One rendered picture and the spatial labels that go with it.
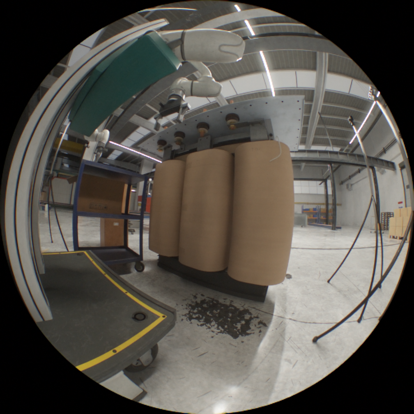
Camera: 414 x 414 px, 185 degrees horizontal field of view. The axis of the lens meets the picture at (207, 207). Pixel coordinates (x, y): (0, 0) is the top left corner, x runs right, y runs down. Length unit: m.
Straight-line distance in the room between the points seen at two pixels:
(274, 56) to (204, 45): 10.02
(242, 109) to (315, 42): 4.07
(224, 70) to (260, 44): 6.67
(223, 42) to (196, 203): 0.90
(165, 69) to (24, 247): 0.53
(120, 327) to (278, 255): 0.74
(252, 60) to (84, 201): 10.42
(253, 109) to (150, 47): 0.80
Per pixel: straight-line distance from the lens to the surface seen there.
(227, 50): 0.55
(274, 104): 1.02
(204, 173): 0.90
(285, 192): 0.76
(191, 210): 0.91
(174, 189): 1.13
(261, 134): 0.94
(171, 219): 1.11
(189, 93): 0.80
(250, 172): 0.78
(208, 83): 0.79
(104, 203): 1.12
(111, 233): 1.81
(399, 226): 6.18
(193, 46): 0.54
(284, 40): 4.45
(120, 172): 1.12
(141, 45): 0.44
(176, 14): 9.71
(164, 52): 0.43
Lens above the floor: 0.60
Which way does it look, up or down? 4 degrees up
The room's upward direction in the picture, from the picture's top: 4 degrees clockwise
